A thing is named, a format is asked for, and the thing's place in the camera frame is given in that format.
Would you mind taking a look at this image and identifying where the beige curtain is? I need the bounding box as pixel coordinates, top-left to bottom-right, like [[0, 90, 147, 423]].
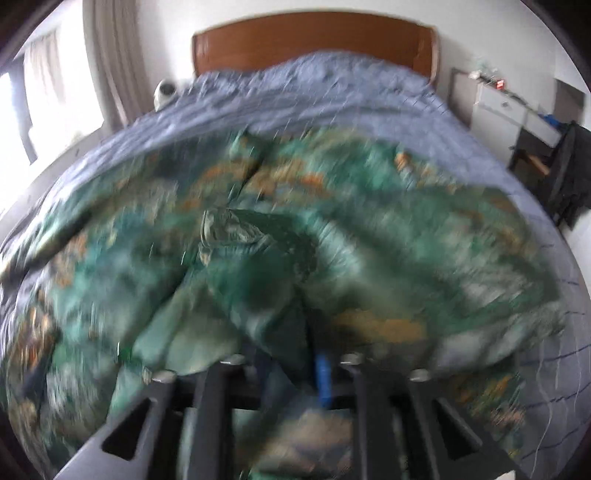
[[82, 0, 158, 131]]

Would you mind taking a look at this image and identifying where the wooden chair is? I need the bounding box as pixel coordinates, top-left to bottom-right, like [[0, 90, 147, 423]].
[[509, 129, 557, 178]]

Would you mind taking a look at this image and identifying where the wooden headboard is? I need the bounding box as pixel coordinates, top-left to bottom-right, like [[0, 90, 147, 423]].
[[191, 13, 440, 88]]

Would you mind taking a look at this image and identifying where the window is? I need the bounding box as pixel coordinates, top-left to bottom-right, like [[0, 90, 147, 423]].
[[0, 28, 108, 195]]

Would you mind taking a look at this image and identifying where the white desk with drawer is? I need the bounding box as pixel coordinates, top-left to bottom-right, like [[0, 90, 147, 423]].
[[473, 69, 574, 149]]

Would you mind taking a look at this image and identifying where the green ocean print pillow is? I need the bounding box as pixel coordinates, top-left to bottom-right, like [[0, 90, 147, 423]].
[[0, 127, 568, 480]]

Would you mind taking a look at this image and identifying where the blue checked bed sheet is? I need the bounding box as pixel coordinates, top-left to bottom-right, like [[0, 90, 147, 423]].
[[0, 52, 591, 467]]

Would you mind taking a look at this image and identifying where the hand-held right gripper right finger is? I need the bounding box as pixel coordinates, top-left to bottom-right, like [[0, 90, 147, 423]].
[[314, 352, 532, 480]]

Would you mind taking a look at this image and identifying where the white round device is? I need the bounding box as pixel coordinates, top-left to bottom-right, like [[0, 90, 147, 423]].
[[154, 79, 181, 112]]

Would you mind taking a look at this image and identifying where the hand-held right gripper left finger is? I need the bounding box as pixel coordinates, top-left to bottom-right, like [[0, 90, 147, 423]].
[[53, 353, 274, 480]]

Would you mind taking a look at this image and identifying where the black jacket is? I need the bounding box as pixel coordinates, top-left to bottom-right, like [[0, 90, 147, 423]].
[[544, 121, 591, 230]]

